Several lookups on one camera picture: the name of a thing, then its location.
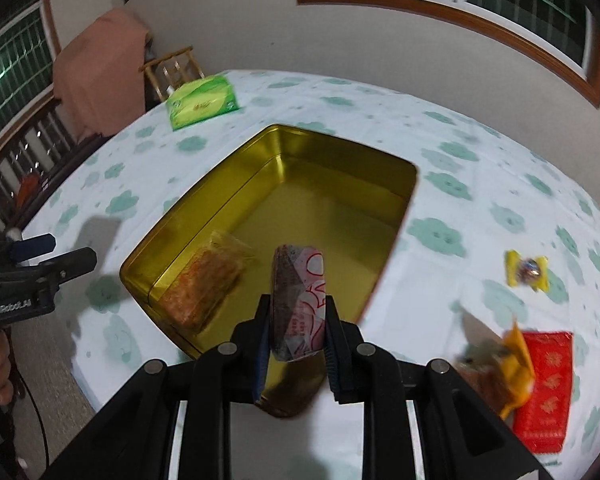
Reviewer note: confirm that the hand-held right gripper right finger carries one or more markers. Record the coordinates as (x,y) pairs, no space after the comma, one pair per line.
(333,360)

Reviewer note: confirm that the wooden framed window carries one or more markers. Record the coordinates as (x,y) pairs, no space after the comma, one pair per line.
(10,60)
(530,5)

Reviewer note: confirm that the orange snack packet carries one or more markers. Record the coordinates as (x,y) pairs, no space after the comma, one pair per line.
(205,280)

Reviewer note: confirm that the pink cloth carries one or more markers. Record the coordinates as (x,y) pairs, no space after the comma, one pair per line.
(100,70)

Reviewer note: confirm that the clear peanut snack packet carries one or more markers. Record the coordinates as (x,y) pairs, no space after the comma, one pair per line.
(517,370)

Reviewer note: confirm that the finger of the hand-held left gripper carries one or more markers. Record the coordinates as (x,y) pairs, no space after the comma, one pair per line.
(35,246)
(75,261)

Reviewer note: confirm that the white floral tablecloth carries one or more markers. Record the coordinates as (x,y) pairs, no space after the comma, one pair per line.
(330,105)

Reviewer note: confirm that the orange bag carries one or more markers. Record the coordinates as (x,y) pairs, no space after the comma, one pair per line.
(27,189)

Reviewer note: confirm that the wooden chair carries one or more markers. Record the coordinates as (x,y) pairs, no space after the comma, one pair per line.
(172,62)

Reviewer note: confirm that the pink white patterned snack packet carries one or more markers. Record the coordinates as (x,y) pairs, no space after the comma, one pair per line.
(300,300)

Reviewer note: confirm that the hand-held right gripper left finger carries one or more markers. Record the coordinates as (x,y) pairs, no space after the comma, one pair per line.
(262,352)

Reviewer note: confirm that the green tissue pack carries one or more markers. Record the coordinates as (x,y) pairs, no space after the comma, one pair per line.
(200,102)

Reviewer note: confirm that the red snack packet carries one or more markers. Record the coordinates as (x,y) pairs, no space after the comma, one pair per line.
(545,400)

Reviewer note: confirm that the dark wooden bench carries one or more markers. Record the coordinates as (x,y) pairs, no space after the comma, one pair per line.
(35,145)

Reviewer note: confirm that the gold metal tin box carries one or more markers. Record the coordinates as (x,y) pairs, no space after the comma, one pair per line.
(330,200)

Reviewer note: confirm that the yellow wrapped candy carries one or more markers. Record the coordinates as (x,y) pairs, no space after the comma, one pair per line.
(527,270)

